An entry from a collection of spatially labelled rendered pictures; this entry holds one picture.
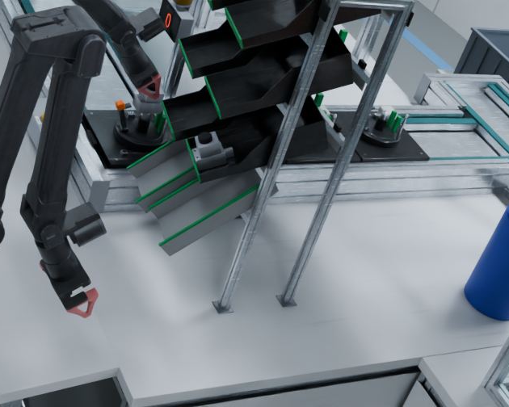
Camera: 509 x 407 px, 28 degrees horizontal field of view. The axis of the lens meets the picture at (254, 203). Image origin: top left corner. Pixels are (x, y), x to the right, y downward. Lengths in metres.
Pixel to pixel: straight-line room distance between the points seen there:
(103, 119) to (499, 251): 1.05
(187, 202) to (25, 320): 0.44
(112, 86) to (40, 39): 1.33
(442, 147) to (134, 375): 1.43
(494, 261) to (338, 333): 0.46
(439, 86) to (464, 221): 0.63
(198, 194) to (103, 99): 0.64
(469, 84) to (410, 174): 0.75
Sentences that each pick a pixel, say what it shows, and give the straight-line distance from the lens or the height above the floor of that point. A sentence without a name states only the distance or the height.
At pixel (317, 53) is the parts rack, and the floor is 1.54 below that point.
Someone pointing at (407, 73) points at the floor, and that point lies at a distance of 5.79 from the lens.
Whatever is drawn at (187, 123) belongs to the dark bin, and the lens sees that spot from 2.25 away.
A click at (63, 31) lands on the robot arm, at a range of 1.60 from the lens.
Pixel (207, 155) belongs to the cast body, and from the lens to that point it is 2.11.
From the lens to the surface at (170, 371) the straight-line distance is 2.15.
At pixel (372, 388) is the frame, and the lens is 2.44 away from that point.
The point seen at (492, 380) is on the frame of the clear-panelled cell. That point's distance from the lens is 2.42.
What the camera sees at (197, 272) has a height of 0.86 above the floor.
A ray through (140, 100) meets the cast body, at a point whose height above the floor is 1.08.
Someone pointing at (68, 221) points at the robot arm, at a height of 1.21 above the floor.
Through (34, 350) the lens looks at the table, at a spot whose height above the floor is 0.86.
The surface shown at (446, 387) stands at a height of 0.86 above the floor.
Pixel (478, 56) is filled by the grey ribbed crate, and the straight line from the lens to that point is 4.31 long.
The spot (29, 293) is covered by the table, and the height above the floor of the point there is 0.86.
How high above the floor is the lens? 2.36
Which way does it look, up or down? 34 degrees down
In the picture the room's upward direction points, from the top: 20 degrees clockwise
